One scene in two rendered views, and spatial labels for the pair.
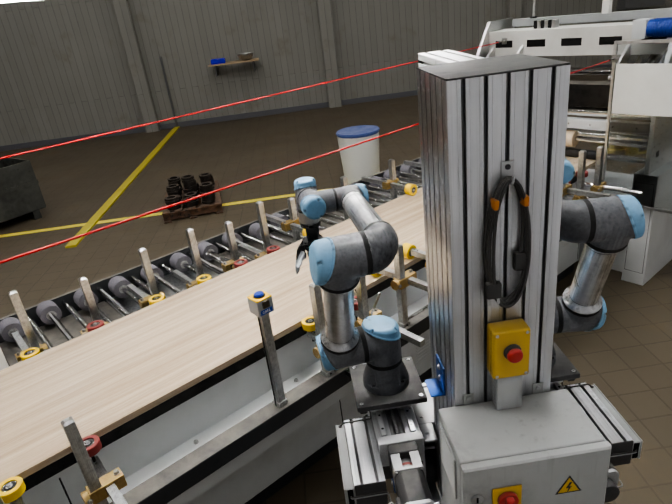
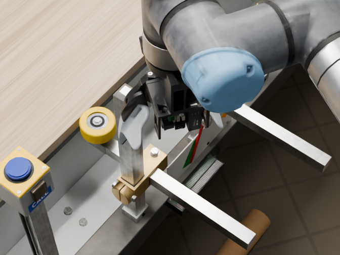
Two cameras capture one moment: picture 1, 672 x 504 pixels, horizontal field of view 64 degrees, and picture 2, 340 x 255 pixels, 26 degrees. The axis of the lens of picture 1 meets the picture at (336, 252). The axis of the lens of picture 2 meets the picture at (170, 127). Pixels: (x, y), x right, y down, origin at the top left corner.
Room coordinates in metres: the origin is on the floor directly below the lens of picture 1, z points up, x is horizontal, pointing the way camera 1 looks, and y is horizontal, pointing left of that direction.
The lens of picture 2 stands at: (1.15, 0.23, 2.22)
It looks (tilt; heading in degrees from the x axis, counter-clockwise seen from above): 55 degrees down; 346
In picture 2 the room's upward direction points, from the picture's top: straight up
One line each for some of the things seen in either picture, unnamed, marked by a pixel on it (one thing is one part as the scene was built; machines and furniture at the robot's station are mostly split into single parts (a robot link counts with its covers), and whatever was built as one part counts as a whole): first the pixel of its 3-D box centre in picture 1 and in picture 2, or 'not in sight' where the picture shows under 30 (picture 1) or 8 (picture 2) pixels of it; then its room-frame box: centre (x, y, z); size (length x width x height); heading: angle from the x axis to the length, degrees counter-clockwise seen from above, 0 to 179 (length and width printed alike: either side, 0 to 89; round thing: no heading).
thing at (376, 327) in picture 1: (379, 339); not in sight; (1.43, -0.10, 1.20); 0.13 x 0.12 x 0.14; 100
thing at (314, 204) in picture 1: (316, 203); (226, 52); (1.64, 0.04, 1.61); 0.11 x 0.11 x 0.08; 10
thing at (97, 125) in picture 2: (311, 330); (99, 134); (2.08, 0.15, 0.85); 0.08 x 0.08 x 0.11
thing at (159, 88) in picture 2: (312, 238); (174, 84); (1.72, 0.07, 1.46); 0.09 x 0.08 x 0.12; 2
